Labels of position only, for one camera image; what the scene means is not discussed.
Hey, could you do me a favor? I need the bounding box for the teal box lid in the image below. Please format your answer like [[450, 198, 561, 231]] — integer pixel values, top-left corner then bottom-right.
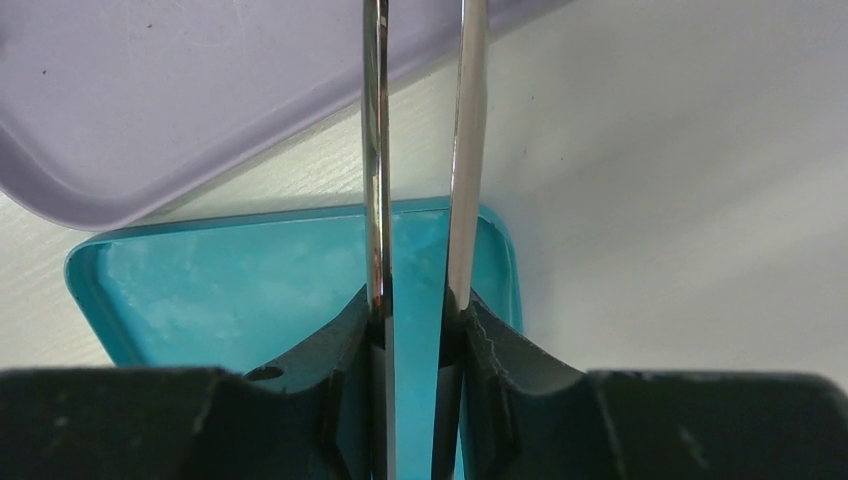
[[64, 196, 525, 480]]

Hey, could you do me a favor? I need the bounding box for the purple chocolate tray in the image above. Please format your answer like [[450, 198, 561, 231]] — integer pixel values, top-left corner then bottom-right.
[[0, 0, 578, 232]]

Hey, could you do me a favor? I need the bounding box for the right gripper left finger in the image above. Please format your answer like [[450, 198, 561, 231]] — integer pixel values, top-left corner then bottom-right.
[[1, 292, 372, 479]]

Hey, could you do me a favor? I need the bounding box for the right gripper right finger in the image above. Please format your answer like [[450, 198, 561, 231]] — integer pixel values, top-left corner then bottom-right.
[[461, 299, 847, 479]]

